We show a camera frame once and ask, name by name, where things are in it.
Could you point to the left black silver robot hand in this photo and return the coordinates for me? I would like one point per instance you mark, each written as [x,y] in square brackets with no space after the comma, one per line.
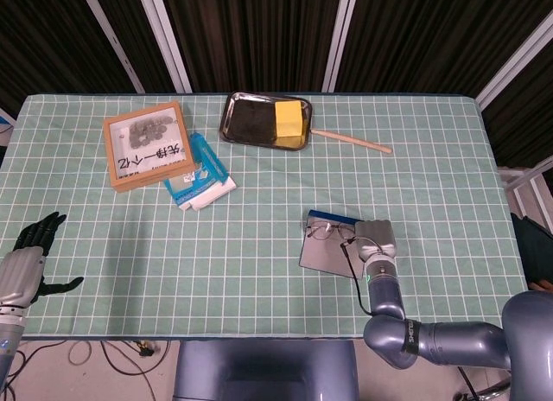
[17,275]

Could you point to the blue-grey robot torso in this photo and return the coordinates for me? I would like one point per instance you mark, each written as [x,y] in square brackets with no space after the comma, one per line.
[263,371]

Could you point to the green white checked tablecloth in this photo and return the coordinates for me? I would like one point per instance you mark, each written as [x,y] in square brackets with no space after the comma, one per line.
[216,267]

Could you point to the black metal tray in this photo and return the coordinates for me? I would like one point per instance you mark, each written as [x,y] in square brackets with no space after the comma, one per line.
[246,120]

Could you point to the black curtain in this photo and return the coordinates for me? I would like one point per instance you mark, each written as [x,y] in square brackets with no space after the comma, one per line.
[259,33]

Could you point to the black wire-frame eyeglasses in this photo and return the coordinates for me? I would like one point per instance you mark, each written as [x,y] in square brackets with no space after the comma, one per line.
[319,232]

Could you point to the blue white paper packet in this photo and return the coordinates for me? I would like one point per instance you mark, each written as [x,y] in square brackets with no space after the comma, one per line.
[207,176]

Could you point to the person in dark clothing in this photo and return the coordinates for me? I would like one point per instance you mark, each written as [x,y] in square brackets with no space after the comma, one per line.
[533,245]

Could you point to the wooden framed glass-top box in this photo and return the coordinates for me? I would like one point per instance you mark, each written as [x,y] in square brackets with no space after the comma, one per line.
[149,146]

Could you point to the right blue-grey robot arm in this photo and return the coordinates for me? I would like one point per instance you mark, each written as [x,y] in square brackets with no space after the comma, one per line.
[453,338]

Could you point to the white metal frame post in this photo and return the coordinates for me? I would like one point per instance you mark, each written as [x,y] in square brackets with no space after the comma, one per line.
[341,38]
[166,40]
[527,174]
[514,59]
[112,40]

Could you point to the yellow sponge block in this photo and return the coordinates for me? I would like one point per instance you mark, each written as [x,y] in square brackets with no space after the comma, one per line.
[288,118]

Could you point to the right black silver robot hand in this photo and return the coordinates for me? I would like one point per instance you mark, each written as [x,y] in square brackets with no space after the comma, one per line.
[376,239]

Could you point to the blue folding glasses case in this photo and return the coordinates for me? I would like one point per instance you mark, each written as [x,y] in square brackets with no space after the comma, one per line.
[324,256]

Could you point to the light wooden stick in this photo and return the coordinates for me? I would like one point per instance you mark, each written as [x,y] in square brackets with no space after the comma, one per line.
[354,140]

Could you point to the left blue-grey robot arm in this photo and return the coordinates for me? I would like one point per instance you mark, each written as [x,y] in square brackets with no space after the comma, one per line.
[8,345]

